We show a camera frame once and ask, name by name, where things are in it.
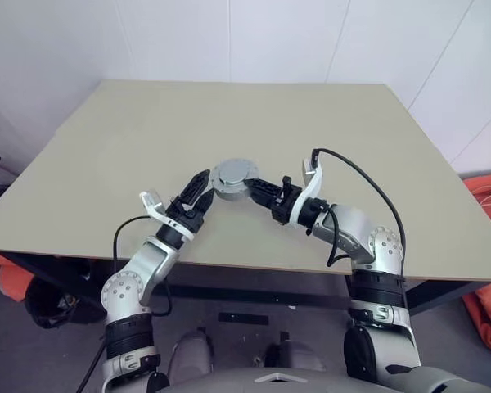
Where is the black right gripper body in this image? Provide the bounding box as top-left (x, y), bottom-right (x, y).
top-left (268, 175), bottom-right (305, 227)

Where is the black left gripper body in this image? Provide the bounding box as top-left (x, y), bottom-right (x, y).
top-left (164, 196), bottom-right (206, 235)

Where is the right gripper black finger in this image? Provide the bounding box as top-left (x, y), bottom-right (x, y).
top-left (249, 189), bottom-right (277, 210)
top-left (245, 178), bottom-right (282, 198)

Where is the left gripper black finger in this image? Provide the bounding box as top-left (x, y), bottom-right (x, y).
top-left (196, 189), bottom-right (216, 217)
top-left (179, 168), bottom-right (212, 206)

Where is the silver motor housing lid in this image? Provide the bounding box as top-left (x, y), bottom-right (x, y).
top-left (210, 158), bottom-right (260, 188)

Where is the black floor tape strip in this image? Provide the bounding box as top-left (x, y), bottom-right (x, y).
top-left (218, 311), bottom-right (270, 327)

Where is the black bag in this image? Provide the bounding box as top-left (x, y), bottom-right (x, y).
top-left (24, 265), bottom-right (108, 329)

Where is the grey robot torso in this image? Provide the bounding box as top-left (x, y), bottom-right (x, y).
top-left (155, 365), bottom-right (491, 393)

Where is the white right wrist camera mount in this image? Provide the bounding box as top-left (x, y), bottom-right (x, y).
top-left (290, 156), bottom-right (325, 228)

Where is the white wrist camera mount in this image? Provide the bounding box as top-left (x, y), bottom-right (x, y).
top-left (138, 188), bottom-right (198, 243)
top-left (290, 156), bottom-right (325, 228)

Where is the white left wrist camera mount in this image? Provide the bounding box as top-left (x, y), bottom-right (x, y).
top-left (138, 188), bottom-right (198, 243)

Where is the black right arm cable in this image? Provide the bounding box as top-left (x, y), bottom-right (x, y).
top-left (309, 147), bottom-right (407, 283)

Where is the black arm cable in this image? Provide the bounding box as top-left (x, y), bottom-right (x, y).
top-left (74, 215), bottom-right (173, 393)
top-left (309, 147), bottom-right (407, 283)

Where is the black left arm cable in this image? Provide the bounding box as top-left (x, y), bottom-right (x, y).
top-left (74, 215), bottom-right (173, 393)

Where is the black table frame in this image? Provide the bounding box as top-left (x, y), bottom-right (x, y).
top-left (0, 248), bottom-right (491, 317)

